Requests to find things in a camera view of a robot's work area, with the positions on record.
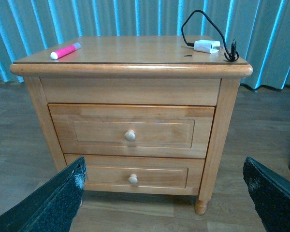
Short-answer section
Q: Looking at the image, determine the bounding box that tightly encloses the white charger adapter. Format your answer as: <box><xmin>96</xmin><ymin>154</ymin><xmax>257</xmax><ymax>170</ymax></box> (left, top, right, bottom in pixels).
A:
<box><xmin>194</xmin><ymin>40</ymin><xmax>223</xmax><ymax>54</ymax></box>

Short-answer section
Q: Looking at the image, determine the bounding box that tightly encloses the light teal curtain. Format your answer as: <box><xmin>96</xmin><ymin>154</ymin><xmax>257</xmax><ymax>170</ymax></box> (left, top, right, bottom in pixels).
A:
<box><xmin>0</xmin><ymin>0</ymin><xmax>290</xmax><ymax>89</ymax></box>

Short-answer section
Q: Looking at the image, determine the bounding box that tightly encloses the wooden nightstand cabinet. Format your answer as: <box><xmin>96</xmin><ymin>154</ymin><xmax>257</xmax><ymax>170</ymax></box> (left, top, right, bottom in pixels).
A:
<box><xmin>10</xmin><ymin>36</ymin><xmax>253</xmax><ymax>215</ymax></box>

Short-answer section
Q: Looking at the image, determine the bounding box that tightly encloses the black charger cable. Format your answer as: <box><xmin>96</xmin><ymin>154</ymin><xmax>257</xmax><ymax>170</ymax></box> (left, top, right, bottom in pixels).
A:
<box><xmin>181</xmin><ymin>10</ymin><xmax>240</xmax><ymax>62</ymax></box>

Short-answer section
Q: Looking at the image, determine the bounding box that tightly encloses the pink marker with white cap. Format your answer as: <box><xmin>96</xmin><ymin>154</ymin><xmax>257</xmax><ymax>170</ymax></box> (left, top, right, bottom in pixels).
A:
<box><xmin>50</xmin><ymin>43</ymin><xmax>81</xmax><ymax>60</ymax></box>

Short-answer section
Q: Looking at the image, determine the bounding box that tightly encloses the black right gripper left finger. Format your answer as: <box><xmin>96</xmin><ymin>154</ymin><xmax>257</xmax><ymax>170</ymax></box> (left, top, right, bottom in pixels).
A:
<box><xmin>0</xmin><ymin>157</ymin><xmax>86</xmax><ymax>232</ymax></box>

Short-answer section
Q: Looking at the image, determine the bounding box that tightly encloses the wooden drawer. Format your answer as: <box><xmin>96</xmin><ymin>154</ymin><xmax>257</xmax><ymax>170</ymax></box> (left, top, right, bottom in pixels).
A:
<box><xmin>63</xmin><ymin>153</ymin><xmax>206</xmax><ymax>196</ymax></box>
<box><xmin>49</xmin><ymin>104</ymin><xmax>214</xmax><ymax>159</ymax></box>

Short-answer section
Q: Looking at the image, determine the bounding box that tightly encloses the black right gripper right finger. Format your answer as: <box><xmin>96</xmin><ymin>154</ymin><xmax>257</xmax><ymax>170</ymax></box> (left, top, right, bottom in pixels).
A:
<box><xmin>243</xmin><ymin>157</ymin><xmax>290</xmax><ymax>232</ymax></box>

